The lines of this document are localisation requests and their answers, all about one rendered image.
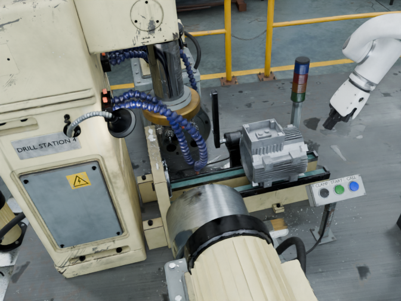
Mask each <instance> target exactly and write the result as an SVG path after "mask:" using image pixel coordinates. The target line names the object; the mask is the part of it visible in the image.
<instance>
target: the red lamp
mask: <svg viewBox="0 0 401 301"><path fill-rule="evenodd" d="M308 74H309V73H307V74H303V75H300V74H297V73H295V72H294V76H293V81H294V82H295V83H296V84H305V83H306V82H307V79H308Z"/></svg>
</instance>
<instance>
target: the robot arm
mask: <svg viewBox="0 0 401 301"><path fill-rule="evenodd" d="M375 39H376V40H375ZM399 39H401V13H392V14H384V15H380V16H377V17H374V18H372V19H370V20H368V21H366V22H365V23H364V24H363V25H361V26H360V27H359V28H358V29H357V30H356V31H355V32H354V33H353V34H352V35H351V36H349V38H348V39H347V40H346V41H345V43H344V45H343V48H342V52H343V54H344V55H345V56H346V57H347V58H348V59H350V60H352V61H354V62H356V63H357V66H356V68H355V69H354V71H352V73H351V74H350V76H349V77H350V78H349V79H348V80H346V82H345V83H343V85H342V86H340V88H339V89H338V90H337V91H336V93H335V94H334V95H333V96H332V98H331V100H330V104H329V107H330V108H331V111H330V113H329V117H328V118H327V120H326V121H325V122H324V123H323V127H324V128H325V129H328V130H332V129H333V127H334V126H335V124H336V123H337V122H340V121H343V122H348V121H349V119H355V117H356V116H357V114H358V113H359V112H360V111H361V109H362V108H363V106H364V105H365V103H366V101H367V99H368V97H369V95H370V94H369V92H370V90H371V91H372V90H373V89H375V87H376V86H377V85H378V83H379V82H380V80H382V78H383V77H384V76H385V74H386V73H387V72H388V71H389V70H390V68H391V67H392V65H394V63H395V62H396V61H397V59H398V58H399V57H400V56H401V41H400V40H399ZM373 40H375V41H373ZM339 115H340V116H339Z"/></svg>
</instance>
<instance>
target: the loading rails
mask: <svg viewBox="0 0 401 301"><path fill-rule="evenodd" d="M306 154H307V157H308V158H307V159H308V161H307V162H308V163H307V164H308V165H307V170H306V172H305V173H304V175H303V176H298V180H297V181H294V182H290V181H289V180H287V181H284V180H278V181H275V182H272V186H270V187H267V188H264V187H263V186H259V185H258V186H251V184H250V183H249V181H248V179H247V178H246V175H245V171H244V170H243V165H237V166H234V167H228V168H223V169H219V170H214V171H209V172H205V173H200V174H194V175H191V176H186V177H180V178H177V179H171V182H170V184H171V187H172V188H171V190H172V197H171V198H170V201H171V204H172V203H173V202H174V200H175V199H176V198H178V197H179V196H180V195H182V194H183V192H184V191H186V192H187V191H189V190H191V189H193V188H196V187H198V186H203V185H210V184H211V183H212V184H217V185H226V186H230V187H231V188H233V189H236V190H237V191H238V192H239V193H240V194H241V196H242V198H243V200H244V203H245V205H246V207H247V210H248V212H249V213H250V212H253V211H258V210H263V209H267V208H272V209H273V211H274V213H280V212H283V211H285V208H284V206H283V205H285V204H290V203H293V202H298V201H303V200H306V199H308V196H307V192H306V187H305V186H307V185H310V184H314V183H319V182H324V181H327V180H329V178H330V175H331V173H330V171H329V170H328V168H327V166H323V168H321V169H318V170H316V166H317V160H318V154H317V153H316V151H314V150H308V151H306Z"/></svg>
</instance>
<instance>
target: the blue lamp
mask: <svg viewBox="0 0 401 301"><path fill-rule="evenodd" d="M309 66H310V62H309V63H307V64H298V63H297V62H295V66H294V72H295V73H297V74H300V75H303V74H307V73H308V72H309Z"/></svg>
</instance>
